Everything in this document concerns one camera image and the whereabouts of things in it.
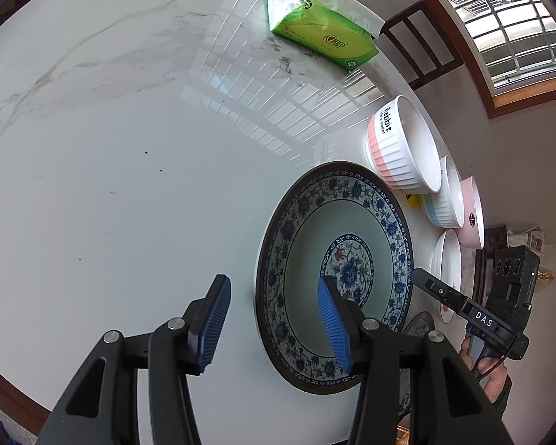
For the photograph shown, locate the white plate pink flowers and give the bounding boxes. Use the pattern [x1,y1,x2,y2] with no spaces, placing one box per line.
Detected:
[428,229,463,324]

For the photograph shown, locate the large pink bowl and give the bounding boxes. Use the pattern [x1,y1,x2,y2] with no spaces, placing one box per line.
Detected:
[457,176,484,249]

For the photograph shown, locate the blue striped white bowl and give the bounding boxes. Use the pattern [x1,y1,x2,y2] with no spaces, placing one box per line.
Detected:
[419,156,465,229]

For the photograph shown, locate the pink striped rabbit bowl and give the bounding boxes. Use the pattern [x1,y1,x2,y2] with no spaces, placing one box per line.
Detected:
[367,95,442,194]

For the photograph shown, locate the right hand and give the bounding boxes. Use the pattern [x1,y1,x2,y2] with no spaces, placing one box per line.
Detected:
[459,334,511,404]

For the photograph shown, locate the dark wooden side furniture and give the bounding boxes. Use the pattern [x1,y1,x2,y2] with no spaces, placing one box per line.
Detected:
[472,225,507,304]

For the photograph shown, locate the plastic bags pile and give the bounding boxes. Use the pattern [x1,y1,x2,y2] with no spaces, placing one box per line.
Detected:
[507,226,545,256]

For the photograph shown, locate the yellow hot warning sticker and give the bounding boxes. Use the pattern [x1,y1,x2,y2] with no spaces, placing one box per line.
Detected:
[405,194,420,209]

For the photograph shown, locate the dark wooden chair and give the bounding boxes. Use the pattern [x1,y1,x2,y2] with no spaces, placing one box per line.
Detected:
[379,1,464,90]

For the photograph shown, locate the green tissue pack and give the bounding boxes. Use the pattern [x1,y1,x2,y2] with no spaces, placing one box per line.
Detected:
[267,0,385,71]

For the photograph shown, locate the window with wooden frame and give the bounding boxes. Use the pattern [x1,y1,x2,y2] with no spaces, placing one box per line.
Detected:
[421,0,556,119]

